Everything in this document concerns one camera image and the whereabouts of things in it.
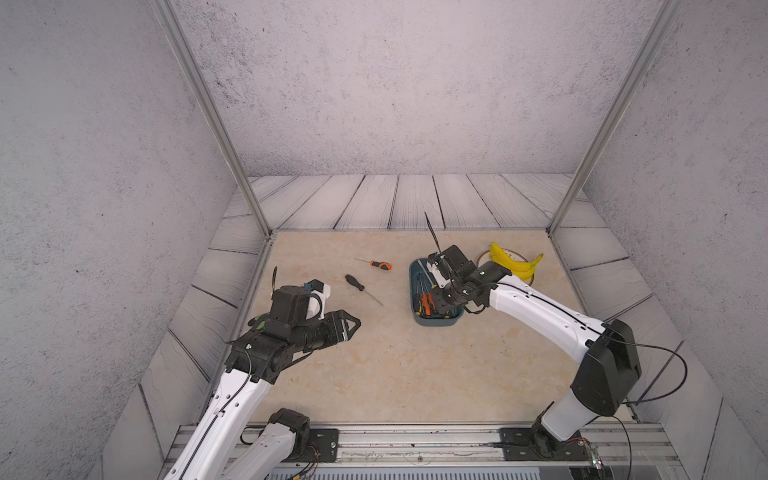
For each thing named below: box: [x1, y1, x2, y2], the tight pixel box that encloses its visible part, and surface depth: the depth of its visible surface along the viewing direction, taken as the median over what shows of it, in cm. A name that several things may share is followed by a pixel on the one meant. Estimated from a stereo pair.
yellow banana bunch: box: [490, 242, 544, 281], surface depth 106 cm
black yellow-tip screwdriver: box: [414, 278, 421, 316], surface depth 98 cm
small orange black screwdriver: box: [354, 258, 393, 271], surface depth 110 cm
